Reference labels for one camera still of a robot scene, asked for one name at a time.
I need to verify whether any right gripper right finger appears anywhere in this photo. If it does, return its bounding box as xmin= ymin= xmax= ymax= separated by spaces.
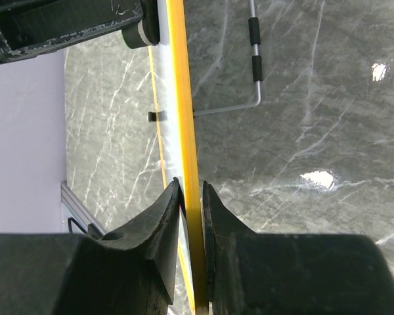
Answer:
xmin=202 ymin=183 xmax=394 ymax=314

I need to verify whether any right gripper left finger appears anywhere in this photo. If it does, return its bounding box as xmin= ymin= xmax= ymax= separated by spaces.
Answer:
xmin=0 ymin=180 xmax=183 ymax=314

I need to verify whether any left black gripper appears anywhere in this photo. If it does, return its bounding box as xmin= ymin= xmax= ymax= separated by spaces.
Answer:
xmin=0 ymin=0 xmax=160 ymax=65

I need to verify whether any yellow framed whiteboard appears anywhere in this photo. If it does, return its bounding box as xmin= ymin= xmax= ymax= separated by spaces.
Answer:
xmin=148 ymin=1 xmax=209 ymax=314

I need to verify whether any black whiteboard foot lower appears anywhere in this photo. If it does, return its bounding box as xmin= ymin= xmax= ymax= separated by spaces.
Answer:
xmin=148 ymin=111 xmax=167 ymax=123

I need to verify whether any aluminium front rail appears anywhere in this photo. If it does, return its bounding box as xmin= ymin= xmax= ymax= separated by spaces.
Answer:
xmin=60 ymin=181 xmax=106 ymax=240

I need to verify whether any metal whiteboard stand wire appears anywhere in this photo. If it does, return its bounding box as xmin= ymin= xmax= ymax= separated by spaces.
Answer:
xmin=192 ymin=0 xmax=264 ymax=117

